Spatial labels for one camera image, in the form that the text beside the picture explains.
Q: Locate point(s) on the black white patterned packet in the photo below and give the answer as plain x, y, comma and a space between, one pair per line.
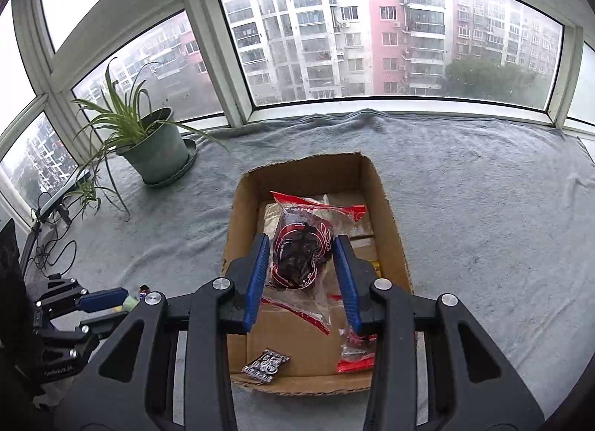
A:
266, 364

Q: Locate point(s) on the brown chocolate bar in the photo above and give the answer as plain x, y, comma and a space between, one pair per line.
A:
143, 291

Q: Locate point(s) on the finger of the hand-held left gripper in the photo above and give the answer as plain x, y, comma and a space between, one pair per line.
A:
100, 325
102, 298

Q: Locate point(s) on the clear packet red black print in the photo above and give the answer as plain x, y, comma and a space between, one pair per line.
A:
302, 259

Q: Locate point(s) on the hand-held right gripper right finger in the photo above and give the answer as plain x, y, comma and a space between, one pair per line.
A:
346, 280

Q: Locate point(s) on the small spider plantlet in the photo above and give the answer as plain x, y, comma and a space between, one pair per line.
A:
88, 196

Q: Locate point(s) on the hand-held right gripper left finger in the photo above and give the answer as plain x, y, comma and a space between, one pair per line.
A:
258, 280

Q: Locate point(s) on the red snack packet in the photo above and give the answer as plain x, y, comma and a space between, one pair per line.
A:
355, 359

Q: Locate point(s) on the brown cardboard box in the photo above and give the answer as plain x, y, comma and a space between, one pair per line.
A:
297, 352

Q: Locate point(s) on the grey-green plastic flower pot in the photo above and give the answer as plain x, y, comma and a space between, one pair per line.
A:
155, 152

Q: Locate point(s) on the grey-green pot saucer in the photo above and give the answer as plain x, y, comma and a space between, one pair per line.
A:
188, 161

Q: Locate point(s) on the white window frame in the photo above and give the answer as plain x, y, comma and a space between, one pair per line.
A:
218, 54

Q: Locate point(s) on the green snack packet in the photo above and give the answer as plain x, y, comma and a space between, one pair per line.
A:
130, 303

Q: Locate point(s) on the green spider plant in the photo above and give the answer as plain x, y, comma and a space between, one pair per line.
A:
121, 124

